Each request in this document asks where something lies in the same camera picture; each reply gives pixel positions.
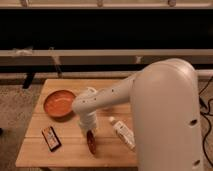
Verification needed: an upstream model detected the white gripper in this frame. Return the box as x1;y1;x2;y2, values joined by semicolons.
79;112;98;135

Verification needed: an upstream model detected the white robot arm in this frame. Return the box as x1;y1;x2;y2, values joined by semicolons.
72;58;204;171

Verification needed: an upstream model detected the orange bowl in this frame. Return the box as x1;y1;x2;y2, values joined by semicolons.
43;90;75;118

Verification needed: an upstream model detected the wooden table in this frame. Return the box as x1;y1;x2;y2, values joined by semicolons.
16;79;137;168

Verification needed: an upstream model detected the white bottle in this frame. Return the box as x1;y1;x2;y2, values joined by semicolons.
109;117;136;150

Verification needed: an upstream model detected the small dark snack box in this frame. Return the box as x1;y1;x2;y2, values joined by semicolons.
42;126;61;152

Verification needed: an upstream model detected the black cable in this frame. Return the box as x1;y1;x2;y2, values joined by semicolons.
198;75;213;168

